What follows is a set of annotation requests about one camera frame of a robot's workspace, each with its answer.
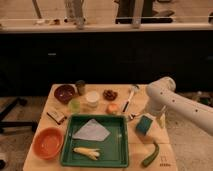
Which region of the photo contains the small orange cup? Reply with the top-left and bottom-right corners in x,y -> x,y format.
106,103 -> 119,115

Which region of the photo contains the light green cup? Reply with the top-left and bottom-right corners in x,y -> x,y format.
68,99 -> 80,113

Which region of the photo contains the green plastic tray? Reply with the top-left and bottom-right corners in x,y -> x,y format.
60,114 -> 129,168

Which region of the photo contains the grey folded cloth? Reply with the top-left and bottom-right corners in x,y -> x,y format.
72,119 -> 110,142

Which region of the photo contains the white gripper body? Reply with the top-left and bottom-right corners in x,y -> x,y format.
145,103 -> 166,129

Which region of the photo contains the white round container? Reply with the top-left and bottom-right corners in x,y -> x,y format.
86,91 -> 100,107

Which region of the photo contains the green zucchini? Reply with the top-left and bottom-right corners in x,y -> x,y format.
141,141 -> 160,167

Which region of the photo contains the teal sponge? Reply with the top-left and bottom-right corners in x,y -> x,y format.
136,116 -> 153,135

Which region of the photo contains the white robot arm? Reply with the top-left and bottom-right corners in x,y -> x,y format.
144,77 -> 213,136

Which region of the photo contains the brown cookie plate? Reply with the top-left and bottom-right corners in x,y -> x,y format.
103,90 -> 118,101

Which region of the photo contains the dark metal cup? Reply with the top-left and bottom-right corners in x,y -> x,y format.
75,80 -> 85,95

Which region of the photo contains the dark maroon bowl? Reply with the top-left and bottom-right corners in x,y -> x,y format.
54,84 -> 75,104

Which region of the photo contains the orange red bowl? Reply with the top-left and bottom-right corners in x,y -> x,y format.
33,127 -> 64,160

